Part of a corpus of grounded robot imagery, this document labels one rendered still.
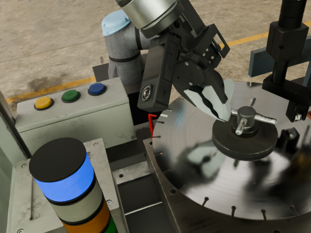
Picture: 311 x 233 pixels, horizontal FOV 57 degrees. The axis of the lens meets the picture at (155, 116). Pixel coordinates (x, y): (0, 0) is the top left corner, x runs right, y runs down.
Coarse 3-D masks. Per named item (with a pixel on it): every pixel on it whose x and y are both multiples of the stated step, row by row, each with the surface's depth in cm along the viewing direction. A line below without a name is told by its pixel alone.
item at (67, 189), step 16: (48, 144) 24; (64, 144) 24; (80, 144) 23; (32, 160) 23; (48, 160) 22; (64, 160) 22; (80, 160) 22; (32, 176) 22; (48, 176) 21; (64, 176) 21; (80, 176) 22; (48, 192) 22; (64, 192) 22; (80, 192) 23
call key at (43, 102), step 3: (39, 99) 73; (42, 99) 73; (45, 99) 73; (48, 99) 73; (36, 102) 73; (39, 102) 73; (42, 102) 72; (45, 102) 72; (48, 102) 72; (36, 105) 72; (39, 105) 71; (42, 105) 71; (45, 105) 72; (48, 105) 72; (39, 108) 72
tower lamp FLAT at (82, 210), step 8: (96, 184) 25; (88, 192) 24; (96, 192) 25; (48, 200) 23; (80, 200) 23; (88, 200) 24; (96, 200) 25; (56, 208) 24; (64, 208) 23; (72, 208) 24; (80, 208) 24; (88, 208) 25; (96, 208) 25; (64, 216) 24; (72, 216) 24; (80, 216) 25; (88, 216) 25
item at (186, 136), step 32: (256, 96) 59; (160, 128) 54; (192, 128) 53; (288, 128) 51; (160, 160) 48; (192, 160) 48; (224, 160) 47; (256, 160) 46; (288, 160) 46; (192, 192) 43; (224, 192) 42; (256, 192) 42; (288, 192) 41
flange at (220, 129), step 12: (216, 120) 53; (216, 132) 51; (228, 132) 50; (252, 132) 48; (264, 132) 49; (276, 132) 49; (228, 144) 48; (240, 144) 48; (252, 144) 48; (264, 144) 47; (240, 156) 47; (252, 156) 47
